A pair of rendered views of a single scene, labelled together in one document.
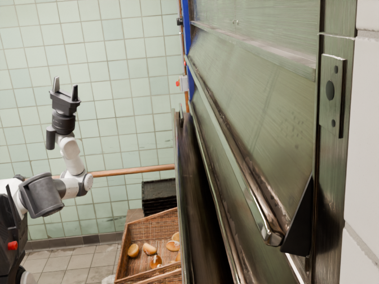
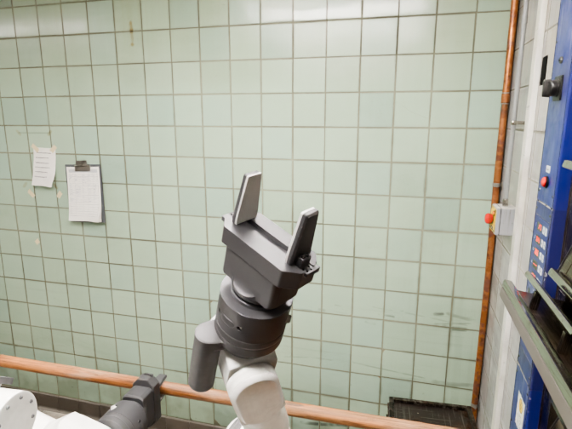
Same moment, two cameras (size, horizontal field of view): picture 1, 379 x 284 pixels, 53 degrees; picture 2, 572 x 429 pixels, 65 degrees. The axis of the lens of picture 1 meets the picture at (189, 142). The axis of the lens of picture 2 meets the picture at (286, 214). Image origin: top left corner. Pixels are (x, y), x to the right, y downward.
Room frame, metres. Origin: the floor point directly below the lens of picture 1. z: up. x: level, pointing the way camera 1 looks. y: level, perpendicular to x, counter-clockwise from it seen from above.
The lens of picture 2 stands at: (0.97, 0.29, 1.82)
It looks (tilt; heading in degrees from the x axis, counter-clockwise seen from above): 12 degrees down; 17
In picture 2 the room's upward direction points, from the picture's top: straight up
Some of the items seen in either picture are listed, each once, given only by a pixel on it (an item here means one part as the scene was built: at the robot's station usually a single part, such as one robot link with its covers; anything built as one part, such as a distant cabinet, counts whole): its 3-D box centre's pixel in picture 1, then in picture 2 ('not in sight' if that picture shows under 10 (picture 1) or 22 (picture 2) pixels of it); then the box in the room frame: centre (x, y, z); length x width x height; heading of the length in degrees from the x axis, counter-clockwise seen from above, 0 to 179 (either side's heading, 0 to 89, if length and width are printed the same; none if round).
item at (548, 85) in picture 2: (179, 17); (551, 78); (2.29, 0.00, 1.92); 0.06 x 0.04 x 0.11; 2
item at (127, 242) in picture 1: (163, 247); not in sight; (1.81, 0.20, 0.72); 0.56 x 0.49 x 0.28; 1
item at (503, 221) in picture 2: (184, 83); (502, 219); (2.74, 0.00, 1.46); 0.10 x 0.07 x 0.10; 2
